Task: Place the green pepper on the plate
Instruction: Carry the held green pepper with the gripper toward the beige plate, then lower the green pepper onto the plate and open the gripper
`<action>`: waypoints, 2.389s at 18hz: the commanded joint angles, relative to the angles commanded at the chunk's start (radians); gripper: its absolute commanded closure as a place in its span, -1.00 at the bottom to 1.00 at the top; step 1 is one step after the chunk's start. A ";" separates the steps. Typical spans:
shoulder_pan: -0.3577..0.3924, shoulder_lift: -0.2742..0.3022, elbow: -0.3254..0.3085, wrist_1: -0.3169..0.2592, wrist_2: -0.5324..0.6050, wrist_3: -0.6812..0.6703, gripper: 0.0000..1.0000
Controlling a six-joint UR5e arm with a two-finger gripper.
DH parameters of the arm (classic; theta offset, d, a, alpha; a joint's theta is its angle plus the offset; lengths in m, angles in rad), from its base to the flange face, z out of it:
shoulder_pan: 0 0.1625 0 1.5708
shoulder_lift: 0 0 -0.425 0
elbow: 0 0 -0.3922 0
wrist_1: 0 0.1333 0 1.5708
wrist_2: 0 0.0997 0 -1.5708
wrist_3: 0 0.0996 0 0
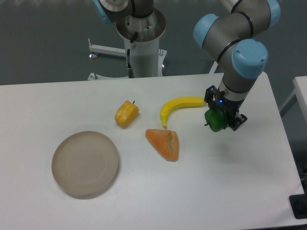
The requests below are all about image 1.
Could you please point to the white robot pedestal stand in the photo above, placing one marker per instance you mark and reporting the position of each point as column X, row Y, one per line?
column 142, row 51

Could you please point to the yellow toy pepper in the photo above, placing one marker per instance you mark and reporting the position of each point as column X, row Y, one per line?
column 126, row 113

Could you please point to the orange pumpkin slice toy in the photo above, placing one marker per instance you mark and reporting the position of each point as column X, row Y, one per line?
column 165, row 141

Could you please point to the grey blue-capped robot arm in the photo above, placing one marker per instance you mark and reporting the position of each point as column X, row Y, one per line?
column 229, row 41

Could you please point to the white side table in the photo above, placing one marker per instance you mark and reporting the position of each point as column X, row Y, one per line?
column 298, row 94

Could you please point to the beige round plate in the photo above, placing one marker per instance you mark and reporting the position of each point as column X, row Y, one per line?
column 85, row 164

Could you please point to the green toy pepper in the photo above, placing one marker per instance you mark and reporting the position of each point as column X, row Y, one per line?
column 215, row 119

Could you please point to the yellow toy banana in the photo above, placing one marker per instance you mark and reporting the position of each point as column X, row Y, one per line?
column 179, row 103

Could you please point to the black clamp at table edge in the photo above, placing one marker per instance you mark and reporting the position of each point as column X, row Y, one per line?
column 299, row 205

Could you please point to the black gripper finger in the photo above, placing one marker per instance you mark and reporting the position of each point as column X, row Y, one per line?
column 209, row 97
column 238, row 121

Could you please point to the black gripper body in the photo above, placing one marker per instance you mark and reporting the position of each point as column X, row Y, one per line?
column 230, row 107

